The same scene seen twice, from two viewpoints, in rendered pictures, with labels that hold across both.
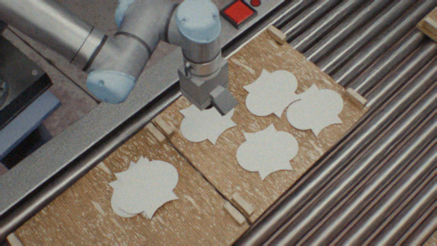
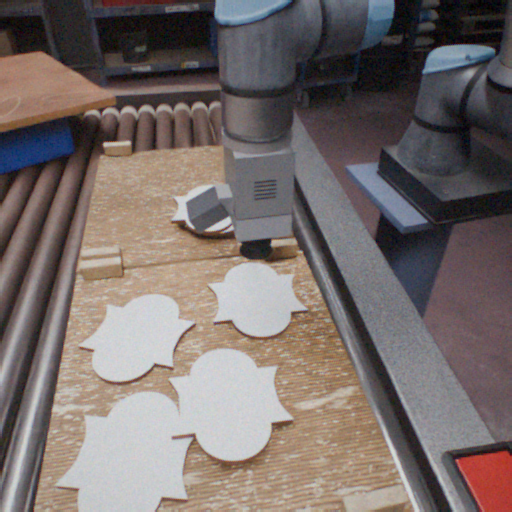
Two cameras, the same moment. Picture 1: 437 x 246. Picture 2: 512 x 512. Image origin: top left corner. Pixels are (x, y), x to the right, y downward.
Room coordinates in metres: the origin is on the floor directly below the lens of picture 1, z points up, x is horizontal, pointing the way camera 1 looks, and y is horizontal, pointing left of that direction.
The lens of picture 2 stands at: (0.80, -0.37, 1.38)
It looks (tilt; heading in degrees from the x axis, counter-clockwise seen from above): 38 degrees down; 121
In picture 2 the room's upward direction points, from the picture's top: straight up
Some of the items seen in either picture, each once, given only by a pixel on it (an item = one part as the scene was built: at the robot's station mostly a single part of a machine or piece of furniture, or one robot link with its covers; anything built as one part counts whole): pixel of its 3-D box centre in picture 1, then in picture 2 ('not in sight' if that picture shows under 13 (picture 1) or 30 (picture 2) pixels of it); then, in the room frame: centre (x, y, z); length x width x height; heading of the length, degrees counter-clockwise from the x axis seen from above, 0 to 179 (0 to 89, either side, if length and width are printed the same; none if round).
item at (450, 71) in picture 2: not in sight; (455, 82); (0.67, 0.60, 1.10); 0.13 x 0.12 x 0.14; 156
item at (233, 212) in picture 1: (234, 213); (101, 257); (0.32, -0.02, 0.95); 0.06 x 0.02 x 0.03; 41
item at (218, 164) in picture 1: (260, 116); (206, 370); (0.57, -0.10, 0.93); 0.41 x 0.35 x 0.02; 131
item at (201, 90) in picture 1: (210, 83); (236, 177); (0.54, 0.02, 1.13); 0.12 x 0.09 x 0.16; 43
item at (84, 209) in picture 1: (128, 232); (184, 196); (0.29, 0.21, 0.93); 0.41 x 0.35 x 0.02; 131
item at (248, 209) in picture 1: (242, 204); (102, 268); (0.34, -0.04, 0.95); 0.06 x 0.02 x 0.03; 41
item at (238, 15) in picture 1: (238, 13); (495, 485); (0.90, -0.07, 0.92); 0.06 x 0.06 x 0.01; 40
